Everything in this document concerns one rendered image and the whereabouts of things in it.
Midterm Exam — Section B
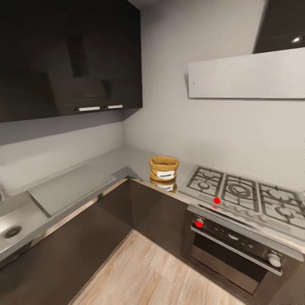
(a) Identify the popcorn bag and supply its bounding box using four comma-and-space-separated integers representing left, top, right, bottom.
149, 155, 179, 181

